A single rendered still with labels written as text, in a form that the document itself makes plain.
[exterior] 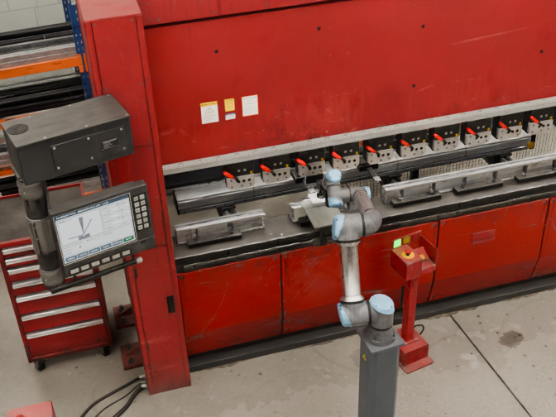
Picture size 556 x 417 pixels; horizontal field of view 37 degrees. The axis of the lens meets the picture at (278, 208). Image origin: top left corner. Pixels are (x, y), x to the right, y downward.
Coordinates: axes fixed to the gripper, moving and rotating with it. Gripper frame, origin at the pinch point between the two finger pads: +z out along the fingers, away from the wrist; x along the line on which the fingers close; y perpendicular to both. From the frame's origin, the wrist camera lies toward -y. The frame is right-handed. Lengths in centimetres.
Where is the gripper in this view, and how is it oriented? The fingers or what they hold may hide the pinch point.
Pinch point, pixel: (321, 198)
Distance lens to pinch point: 455.5
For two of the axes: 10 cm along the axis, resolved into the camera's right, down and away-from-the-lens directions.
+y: -2.3, -9.4, 2.4
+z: -1.5, 2.8, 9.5
